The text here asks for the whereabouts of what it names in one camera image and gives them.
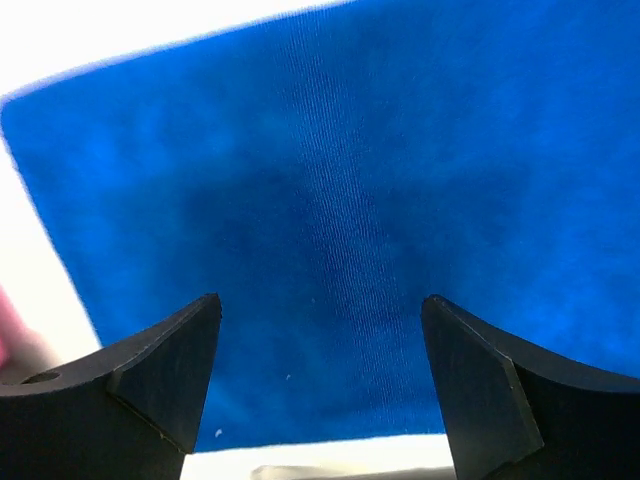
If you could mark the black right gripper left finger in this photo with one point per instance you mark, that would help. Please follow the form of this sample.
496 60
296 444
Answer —
131 410

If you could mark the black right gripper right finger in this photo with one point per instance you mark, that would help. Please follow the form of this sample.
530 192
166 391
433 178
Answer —
515 410

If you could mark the pink hard-shell suitcase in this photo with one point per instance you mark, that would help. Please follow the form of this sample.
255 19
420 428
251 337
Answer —
11 328

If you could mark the dark blue garment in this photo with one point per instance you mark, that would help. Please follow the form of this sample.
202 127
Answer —
323 173

